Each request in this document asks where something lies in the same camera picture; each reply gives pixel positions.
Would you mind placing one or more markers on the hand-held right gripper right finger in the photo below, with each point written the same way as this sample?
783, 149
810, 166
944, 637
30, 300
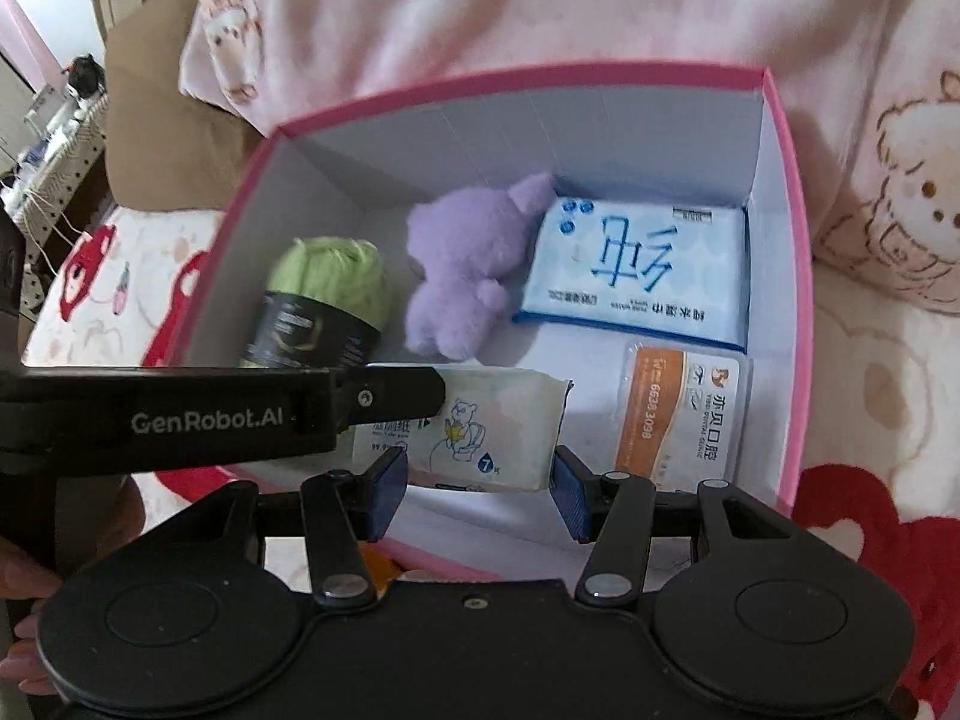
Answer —
574, 491

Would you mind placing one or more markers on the black and white plush toy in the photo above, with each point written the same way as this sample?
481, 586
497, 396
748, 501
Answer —
84, 75

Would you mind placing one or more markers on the pink printed blanket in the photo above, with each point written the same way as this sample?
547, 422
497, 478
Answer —
525, 0

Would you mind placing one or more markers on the blue wet wipes packet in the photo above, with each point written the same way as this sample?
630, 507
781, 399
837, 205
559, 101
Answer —
637, 270

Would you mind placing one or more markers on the black speaker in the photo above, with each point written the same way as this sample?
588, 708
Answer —
9, 285

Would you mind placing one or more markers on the orange and white packet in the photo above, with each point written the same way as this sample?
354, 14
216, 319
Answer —
675, 405

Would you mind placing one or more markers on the person's left hand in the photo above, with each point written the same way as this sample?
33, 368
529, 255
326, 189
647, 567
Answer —
22, 585

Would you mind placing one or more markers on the table with patterned cloth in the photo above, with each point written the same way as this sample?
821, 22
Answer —
60, 165

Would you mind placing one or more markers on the purple plush toy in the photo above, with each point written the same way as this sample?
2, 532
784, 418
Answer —
457, 255

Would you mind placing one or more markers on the pink cardboard box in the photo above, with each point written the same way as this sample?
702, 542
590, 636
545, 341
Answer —
465, 142

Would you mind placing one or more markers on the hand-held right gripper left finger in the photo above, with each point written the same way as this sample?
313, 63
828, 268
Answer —
386, 491

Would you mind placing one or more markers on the brown pillow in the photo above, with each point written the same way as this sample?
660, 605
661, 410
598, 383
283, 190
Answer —
150, 150

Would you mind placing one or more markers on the red bear printed blanket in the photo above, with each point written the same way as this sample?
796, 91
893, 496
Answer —
885, 405

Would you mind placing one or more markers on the green yarn ball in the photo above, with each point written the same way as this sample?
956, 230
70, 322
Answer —
322, 277

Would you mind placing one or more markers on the orange egg-shaped sponge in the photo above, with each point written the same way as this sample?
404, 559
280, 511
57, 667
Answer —
375, 566

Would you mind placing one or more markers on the bear print tissue pack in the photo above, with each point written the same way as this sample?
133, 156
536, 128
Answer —
495, 420

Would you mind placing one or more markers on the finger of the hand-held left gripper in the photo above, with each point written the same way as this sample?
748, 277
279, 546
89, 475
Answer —
397, 394

